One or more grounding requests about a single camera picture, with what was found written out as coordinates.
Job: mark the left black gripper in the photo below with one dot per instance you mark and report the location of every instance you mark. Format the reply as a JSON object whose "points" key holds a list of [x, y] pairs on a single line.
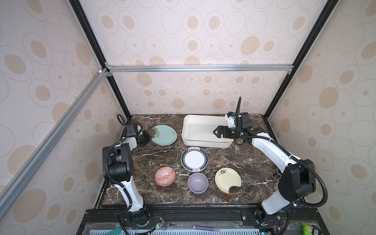
{"points": [[148, 137]]}

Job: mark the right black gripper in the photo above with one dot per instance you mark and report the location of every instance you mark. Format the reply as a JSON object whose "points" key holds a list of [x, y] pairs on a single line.
{"points": [[220, 129]]}

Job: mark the light green floral plate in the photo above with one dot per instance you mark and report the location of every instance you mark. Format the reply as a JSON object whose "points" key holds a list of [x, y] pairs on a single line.
{"points": [[163, 135]]}

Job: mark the white plate green red rim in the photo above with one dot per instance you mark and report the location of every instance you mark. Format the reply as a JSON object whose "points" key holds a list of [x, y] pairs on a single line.
{"points": [[194, 159]]}

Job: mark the red patterned bowl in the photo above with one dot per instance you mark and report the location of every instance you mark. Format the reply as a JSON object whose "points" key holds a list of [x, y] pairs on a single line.
{"points": [[165, 176]]}

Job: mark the purple bowl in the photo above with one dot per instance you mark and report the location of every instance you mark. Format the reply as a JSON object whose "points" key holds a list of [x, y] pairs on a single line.
{"points": [[198, 183]]}

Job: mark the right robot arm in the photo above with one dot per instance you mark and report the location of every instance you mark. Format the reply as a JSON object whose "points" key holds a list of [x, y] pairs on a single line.
{"points": [[298, 178]]}

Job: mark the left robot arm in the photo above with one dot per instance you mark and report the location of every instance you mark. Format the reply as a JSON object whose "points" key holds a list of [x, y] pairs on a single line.
{"points": [[118, 168]]}

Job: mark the white plastic bin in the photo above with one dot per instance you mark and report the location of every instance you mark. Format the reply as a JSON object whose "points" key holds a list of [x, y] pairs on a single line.
{"points": [[198, 131]]}

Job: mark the cream plate with flower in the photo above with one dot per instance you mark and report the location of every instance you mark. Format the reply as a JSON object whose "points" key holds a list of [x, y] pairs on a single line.
{"points": [[227, 180]]}

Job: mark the purple pen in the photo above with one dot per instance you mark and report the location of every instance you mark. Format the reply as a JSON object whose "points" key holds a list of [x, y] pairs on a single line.
{"points": [[206, 228]]}

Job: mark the green snack packet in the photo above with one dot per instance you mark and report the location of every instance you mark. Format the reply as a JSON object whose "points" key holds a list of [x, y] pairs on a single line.
{"points": [[309, 230]]}

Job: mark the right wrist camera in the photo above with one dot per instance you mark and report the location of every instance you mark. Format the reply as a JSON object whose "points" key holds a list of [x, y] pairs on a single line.
{"points": [[231, 119]]}

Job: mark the horizontal aluminium frame bar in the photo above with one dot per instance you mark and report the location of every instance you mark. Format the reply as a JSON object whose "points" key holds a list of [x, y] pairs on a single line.
{"points": [[203, 68]]}

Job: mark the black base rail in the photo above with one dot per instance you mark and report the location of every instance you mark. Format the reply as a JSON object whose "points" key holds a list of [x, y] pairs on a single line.
{"points": [[179, 220]]}

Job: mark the diagonal aluminium frame bar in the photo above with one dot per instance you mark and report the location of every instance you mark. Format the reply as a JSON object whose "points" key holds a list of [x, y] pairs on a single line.
{"points": [[32, 165]]}

